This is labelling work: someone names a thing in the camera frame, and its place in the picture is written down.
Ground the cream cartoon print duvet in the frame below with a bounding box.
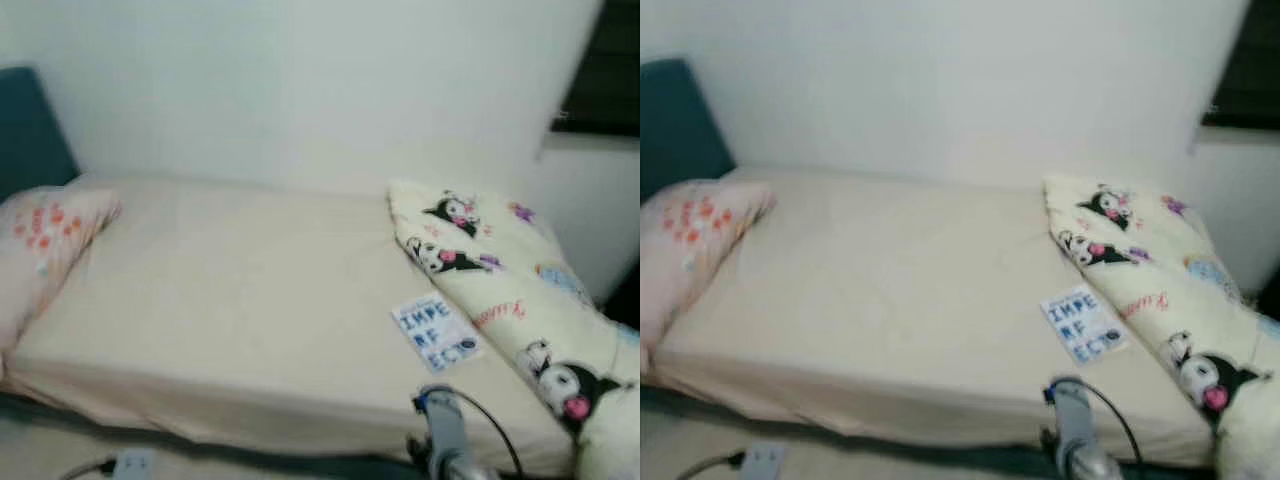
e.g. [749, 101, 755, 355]
[1043, 172, 1280, 480]
[387, 178, 641, 480]

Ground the white book with blue letters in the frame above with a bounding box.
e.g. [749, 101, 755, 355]
[391, 293, 484, 373]
[1040, 284, 1128, 365]

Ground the cream sheeted mattress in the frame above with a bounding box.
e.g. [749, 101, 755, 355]
[644, 165, 1217, 467]
[0, 175, 583, 477]

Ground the black cabinet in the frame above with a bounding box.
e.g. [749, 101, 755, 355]
[1255, 268, 1280, 323]
[600, 260, 641, 331]

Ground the pink pillow with red dots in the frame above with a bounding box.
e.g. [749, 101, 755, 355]
[0, 185, 123, 357]
[640, 178, 776, 347]

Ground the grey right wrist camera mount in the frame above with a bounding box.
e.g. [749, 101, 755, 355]
[414, 384, 472, 471]
[1045, 375, 1102, 469]

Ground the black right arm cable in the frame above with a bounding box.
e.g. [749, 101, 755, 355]
[1085, 378, 1147, 467]
[450, 387, 527, 477]

